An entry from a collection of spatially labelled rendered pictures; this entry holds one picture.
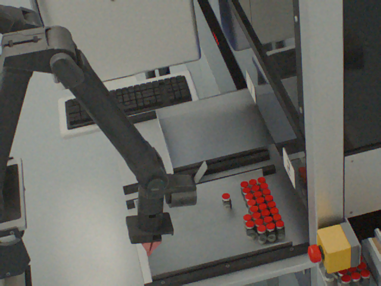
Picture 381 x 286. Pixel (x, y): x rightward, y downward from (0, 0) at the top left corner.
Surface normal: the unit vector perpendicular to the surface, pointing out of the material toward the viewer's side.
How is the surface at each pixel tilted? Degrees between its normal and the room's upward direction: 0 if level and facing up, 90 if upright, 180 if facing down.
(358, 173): 90
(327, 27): 90
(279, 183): 0
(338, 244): 0
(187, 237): 0
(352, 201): 90
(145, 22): 90
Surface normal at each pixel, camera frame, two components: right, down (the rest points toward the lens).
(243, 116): -0.14, -0.74
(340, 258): 0.21, 0.63
